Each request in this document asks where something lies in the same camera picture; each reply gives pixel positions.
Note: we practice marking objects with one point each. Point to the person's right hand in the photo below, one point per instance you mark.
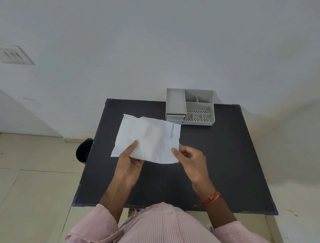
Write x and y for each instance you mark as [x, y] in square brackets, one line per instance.
[196, 165]

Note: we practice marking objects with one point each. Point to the person's left hand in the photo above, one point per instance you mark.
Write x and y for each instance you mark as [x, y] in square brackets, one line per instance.
[128, 165]

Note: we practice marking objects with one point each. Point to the white glove packet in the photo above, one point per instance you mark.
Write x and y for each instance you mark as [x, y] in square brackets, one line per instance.
[150, 140]

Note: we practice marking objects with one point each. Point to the person's left forearm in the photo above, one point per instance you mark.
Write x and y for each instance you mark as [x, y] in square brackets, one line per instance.
[105, 215]

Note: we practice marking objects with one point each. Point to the person's right forearm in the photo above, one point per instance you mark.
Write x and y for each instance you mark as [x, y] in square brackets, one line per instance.
[230, 222]

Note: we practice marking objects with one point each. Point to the black trash bin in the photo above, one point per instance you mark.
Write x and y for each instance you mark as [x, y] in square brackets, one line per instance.
[83, 151]

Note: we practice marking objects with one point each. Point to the pink striped shirt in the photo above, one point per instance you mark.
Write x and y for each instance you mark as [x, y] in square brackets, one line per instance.
[167, 225]

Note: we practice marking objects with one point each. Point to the white door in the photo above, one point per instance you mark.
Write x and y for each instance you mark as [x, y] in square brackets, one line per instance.
[25, 120]

